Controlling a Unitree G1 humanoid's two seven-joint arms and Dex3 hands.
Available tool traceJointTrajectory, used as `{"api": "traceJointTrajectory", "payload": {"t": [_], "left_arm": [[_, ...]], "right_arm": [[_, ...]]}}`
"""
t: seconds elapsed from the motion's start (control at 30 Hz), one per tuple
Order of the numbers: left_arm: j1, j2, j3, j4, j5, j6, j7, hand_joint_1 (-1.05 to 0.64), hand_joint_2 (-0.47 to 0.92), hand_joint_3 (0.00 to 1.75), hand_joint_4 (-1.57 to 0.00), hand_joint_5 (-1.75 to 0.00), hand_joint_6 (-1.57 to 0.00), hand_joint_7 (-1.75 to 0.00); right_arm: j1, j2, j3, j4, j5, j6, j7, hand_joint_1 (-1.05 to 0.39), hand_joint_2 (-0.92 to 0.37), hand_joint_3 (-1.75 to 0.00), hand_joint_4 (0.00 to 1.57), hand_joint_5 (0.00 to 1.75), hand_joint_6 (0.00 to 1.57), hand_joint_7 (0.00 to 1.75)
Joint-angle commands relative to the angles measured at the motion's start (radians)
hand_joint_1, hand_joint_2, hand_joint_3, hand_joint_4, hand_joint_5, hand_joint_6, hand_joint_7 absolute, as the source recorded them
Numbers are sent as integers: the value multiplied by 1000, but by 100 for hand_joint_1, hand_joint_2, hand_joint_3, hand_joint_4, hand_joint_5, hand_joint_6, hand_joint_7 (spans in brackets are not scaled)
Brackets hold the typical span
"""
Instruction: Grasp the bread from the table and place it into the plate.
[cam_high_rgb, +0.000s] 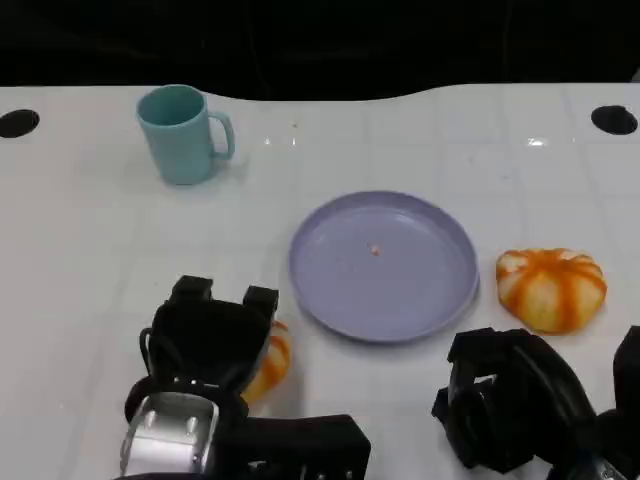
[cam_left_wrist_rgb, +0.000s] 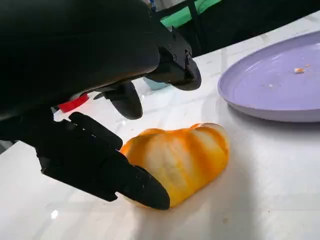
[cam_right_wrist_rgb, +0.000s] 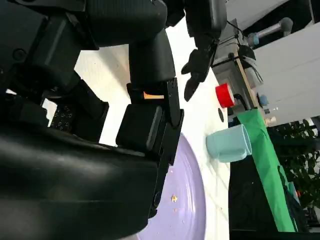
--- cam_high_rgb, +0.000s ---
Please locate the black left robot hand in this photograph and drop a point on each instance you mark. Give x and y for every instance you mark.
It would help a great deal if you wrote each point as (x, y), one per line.
(205, 340)

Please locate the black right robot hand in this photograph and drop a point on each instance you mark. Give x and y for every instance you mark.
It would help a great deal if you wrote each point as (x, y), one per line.
(520, 400)

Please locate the orange white toy bread roll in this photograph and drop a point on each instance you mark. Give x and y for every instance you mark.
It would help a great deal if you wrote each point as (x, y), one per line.
(272, 360)
(550, 290)

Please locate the lilac plate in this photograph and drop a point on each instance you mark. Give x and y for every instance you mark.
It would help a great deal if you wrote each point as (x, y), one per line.
(385, 295)

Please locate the small orange crumb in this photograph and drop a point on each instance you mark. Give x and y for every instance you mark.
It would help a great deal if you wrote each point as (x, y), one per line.
(374, 250)

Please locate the pale green mug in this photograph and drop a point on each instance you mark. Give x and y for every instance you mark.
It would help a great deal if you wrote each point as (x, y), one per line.
(175, 145)

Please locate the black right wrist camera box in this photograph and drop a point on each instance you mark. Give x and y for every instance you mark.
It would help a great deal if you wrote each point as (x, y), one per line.
(629, 370)

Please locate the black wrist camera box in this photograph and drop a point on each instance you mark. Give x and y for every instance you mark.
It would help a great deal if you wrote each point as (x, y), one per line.
(300, 450)
(629, 370)

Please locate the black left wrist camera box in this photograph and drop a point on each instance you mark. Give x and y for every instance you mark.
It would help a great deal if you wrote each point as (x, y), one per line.
(300, 450)

